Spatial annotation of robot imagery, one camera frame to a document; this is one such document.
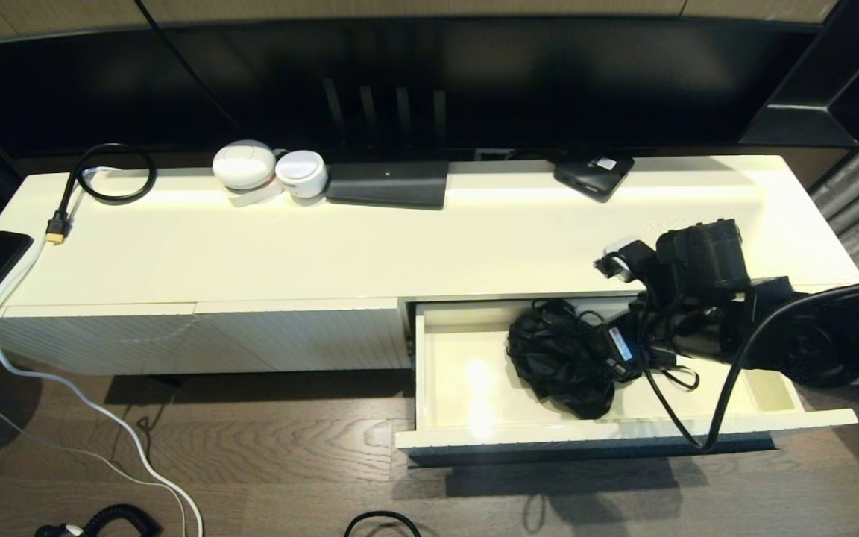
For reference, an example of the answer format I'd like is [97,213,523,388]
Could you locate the black umbrella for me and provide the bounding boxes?
[506,300,701,421]

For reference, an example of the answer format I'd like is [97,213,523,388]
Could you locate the thin black audio cable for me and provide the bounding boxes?
[530,298,605,330]

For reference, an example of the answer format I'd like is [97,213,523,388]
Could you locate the white drawer with dark handle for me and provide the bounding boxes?
[395,293,859,467]

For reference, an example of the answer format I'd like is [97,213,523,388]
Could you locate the cream TV cabinet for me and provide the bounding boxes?
[0,154,859,375]

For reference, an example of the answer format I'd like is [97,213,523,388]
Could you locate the small black set-top box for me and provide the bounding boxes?
[553,154,636,204]

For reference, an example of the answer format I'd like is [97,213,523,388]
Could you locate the dark grey flat box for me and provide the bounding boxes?
[324,160,450,210]

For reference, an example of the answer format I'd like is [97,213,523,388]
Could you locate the black television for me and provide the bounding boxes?
[0,19,825,161]

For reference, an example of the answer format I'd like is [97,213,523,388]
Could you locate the small white round device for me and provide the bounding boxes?
[274,150,329,199]

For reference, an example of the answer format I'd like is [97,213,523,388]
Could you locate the large white round device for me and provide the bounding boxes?
[213,139,278,190]

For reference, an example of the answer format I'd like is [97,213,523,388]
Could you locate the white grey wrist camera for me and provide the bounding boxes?
[595,239,658,284]

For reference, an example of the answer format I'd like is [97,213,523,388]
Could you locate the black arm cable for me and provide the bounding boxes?
[642,280,859,453]

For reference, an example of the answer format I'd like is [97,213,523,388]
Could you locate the black looped floor cable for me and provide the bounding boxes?
[342,510,423,537]

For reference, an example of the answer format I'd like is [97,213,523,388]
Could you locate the black wall shelf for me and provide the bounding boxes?
[737,0,859,148]

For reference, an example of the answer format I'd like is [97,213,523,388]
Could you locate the coiled black cable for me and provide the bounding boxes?
[83,503,163,537]

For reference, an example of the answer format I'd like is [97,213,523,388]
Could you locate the black cable behind television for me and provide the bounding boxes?
[135,0,248,139]

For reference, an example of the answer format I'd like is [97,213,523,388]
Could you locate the thin white cable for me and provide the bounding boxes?
[0,365,184,537]

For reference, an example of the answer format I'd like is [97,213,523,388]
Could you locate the black HDMI cable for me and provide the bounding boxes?
[45,143,158,245]

